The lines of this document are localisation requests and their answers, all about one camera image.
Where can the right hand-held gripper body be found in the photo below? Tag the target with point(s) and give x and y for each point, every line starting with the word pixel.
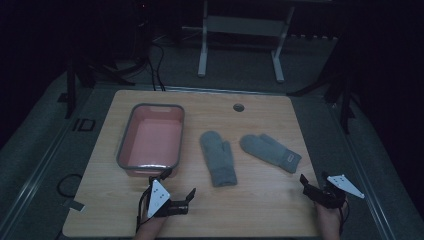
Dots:
pixel 328 196

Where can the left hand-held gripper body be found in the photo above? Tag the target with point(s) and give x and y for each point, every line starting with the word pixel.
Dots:
pixel 157 198

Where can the pink basin with grey rim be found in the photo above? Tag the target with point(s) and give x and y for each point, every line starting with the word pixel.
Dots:
pixel 153 140

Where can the plain grey mitten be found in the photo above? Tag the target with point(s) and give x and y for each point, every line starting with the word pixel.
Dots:
pixel 216 156

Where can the grey mitten with label patch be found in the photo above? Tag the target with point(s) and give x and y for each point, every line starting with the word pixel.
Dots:
pixel 266 150

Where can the person's right hand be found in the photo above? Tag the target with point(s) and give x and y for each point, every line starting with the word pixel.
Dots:
pixel 328 221

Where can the person's left hand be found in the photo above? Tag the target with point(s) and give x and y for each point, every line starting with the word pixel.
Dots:
pixel 150 229

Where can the black tripod stand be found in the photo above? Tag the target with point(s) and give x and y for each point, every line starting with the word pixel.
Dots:
pixel 71 90
pixel 345 100

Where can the grey tape piece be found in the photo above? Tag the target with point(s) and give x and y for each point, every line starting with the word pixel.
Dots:
pixel 75 205

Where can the white metal table frame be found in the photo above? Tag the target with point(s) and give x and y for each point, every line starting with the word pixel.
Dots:
pixel 243 26

